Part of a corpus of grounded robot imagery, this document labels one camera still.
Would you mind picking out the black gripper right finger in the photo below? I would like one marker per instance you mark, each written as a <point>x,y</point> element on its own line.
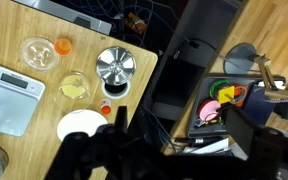
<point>266,147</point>

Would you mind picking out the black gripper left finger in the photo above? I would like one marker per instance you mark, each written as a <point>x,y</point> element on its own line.
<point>79,154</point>

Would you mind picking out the white plate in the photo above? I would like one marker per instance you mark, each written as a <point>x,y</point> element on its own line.
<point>86,121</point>

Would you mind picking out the small white orange bottle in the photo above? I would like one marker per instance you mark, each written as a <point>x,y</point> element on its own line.
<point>105,105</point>

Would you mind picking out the table grommet hole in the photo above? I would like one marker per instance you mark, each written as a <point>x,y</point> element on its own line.
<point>115,92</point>

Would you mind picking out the yellow square block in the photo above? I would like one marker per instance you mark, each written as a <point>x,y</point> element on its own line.
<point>226,95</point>

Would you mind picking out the glass bowl with yellow powder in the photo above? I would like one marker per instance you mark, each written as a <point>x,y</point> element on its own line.
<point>73,93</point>

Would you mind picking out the pink round disc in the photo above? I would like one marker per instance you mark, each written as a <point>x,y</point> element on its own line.
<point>208,110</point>

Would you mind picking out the grey plastic tray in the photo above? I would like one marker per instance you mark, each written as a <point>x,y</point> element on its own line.
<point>255,107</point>

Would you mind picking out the round silver metal lid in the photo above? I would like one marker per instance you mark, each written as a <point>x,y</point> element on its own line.
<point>115,66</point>

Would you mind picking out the grey round lamp base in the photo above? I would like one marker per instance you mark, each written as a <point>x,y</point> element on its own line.
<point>240,59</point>

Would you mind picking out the white digital kitchen scale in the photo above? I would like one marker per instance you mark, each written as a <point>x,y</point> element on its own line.
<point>19,97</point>

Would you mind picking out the small orange plastic cup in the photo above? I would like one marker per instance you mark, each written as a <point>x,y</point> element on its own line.
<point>63,46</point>

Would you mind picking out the clear glass bowl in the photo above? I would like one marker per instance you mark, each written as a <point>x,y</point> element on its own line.
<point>39,54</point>

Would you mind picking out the computer monitor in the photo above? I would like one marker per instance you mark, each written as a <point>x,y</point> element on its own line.
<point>69,14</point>

